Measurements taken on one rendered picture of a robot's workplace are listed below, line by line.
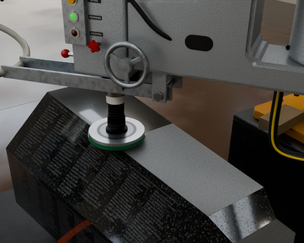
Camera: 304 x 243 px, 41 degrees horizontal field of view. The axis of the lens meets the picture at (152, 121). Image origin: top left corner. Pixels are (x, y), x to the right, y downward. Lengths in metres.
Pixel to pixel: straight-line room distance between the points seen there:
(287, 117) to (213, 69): 0.70
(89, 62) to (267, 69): 0.56
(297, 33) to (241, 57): 0.16
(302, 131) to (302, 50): 0.72
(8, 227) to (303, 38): 1.89
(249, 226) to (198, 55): 0.53
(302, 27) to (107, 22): 0.56
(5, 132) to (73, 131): 1.75
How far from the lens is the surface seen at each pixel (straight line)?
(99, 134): 1.51
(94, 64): 1.33
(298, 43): 1.17
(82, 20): 1.29
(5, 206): 2.63
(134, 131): 1.52
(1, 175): 2.93
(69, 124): 1.77
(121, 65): 1.21
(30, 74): 1.57
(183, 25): 1.18
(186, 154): 1.48
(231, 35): 1.15
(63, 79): 1.48
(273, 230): 1.38
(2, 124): 3.58
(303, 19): 1.15
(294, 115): 1.84
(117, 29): 1.25
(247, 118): 1.95
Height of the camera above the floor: 1.62
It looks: 28 degrees down
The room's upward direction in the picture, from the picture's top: 1 degrees clockwise
